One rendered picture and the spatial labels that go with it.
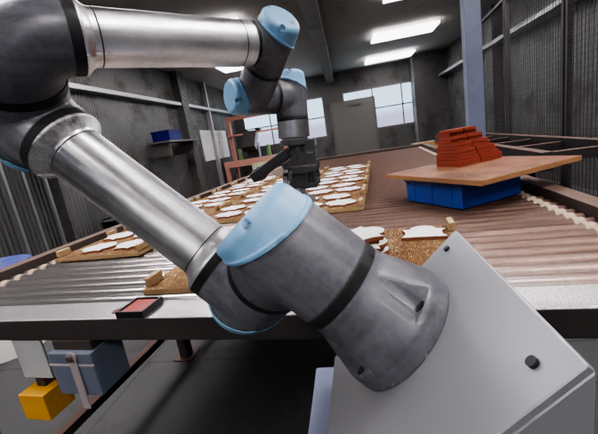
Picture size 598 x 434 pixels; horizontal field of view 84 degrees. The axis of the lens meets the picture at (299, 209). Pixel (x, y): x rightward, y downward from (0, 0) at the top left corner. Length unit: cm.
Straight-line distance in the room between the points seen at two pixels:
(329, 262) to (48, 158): 41
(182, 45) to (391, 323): 47
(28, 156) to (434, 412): 55
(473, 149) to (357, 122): 901
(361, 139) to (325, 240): 1021
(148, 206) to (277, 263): 23
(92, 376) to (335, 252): 82
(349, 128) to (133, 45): 1008
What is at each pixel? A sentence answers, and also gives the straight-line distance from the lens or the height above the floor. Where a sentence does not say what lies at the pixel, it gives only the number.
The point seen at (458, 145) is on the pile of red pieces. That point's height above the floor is 113.
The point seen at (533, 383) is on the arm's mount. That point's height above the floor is 109.
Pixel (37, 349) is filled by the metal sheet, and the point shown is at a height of 82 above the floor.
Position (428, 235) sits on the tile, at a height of 95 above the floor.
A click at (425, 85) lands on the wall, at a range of 1038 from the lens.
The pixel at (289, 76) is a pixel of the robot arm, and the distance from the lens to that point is 78.
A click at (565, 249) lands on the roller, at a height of 92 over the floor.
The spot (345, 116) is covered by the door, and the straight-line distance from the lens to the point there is 1053.
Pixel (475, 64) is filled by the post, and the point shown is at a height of 155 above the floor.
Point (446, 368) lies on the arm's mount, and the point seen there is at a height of 105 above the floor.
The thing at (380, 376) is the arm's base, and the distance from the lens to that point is 38.
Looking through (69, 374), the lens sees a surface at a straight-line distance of 110.
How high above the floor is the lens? 126
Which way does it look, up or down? 12 degrees down
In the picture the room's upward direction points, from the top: 9 degrees counter-clockwise
